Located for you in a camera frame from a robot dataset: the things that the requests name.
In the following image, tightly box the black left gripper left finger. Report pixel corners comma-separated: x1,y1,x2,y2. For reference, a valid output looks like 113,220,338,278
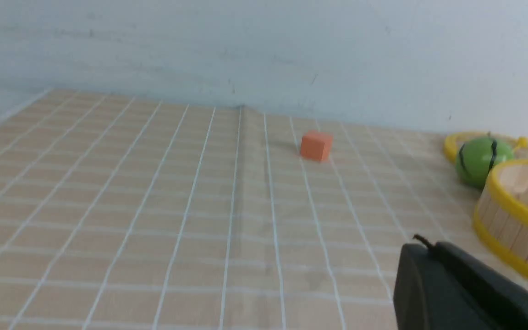
393,234,502,330

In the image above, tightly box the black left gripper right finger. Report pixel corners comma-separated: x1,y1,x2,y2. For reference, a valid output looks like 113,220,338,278
434,242,528,330

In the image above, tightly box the bamboo steamer tray yellow rim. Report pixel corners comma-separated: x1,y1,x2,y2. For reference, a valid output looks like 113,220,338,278
472,159,528,278

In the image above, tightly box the bamboo steamer lid yellow rim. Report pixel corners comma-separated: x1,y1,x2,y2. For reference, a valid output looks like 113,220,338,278
443,131,528,165

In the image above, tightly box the green toy watermelon ball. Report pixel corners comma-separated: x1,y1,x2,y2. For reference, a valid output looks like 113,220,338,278
455,134,515,190

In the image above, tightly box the orange foam cube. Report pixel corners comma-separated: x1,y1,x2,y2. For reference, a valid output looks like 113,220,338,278
300,130,333,162

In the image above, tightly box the beige grid tablecloth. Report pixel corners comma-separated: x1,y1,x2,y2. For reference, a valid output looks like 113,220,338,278
0,88,528,330

